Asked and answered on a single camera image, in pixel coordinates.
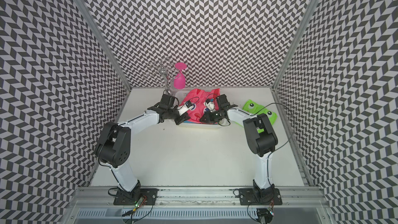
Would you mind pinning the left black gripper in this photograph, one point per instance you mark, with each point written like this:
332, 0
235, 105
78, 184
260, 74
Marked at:
182, 118

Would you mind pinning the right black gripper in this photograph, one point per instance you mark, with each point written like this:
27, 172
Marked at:
208, 116

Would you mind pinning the white plastic basket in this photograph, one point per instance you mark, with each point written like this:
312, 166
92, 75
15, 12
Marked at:
199, 121

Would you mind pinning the pink bunny raincoat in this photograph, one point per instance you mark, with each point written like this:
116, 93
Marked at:
197, 104

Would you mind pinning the green frog raincoat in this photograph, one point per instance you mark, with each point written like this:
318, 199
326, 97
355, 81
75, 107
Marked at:
254, 108

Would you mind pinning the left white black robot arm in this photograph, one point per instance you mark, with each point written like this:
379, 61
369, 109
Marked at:
114, 145

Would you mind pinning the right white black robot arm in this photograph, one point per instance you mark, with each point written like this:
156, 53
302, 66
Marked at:
261, 139

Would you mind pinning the pink silicone wine glass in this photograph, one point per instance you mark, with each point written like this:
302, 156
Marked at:
179, 79

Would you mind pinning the chrome glass holder stand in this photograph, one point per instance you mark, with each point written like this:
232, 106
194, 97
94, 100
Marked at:
166, 73

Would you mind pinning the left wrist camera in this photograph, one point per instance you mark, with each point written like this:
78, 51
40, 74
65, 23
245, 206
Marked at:
186, 106

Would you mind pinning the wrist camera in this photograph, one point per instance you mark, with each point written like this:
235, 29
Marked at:
186, 106
209, 105

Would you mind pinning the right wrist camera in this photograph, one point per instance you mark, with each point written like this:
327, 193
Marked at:
209, 105

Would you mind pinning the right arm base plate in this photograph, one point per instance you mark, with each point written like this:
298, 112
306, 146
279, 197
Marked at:
249, 196

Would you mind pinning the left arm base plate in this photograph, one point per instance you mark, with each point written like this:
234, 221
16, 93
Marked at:
131, 198

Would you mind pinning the aluminium front rail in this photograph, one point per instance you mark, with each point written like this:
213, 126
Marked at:
201, 197

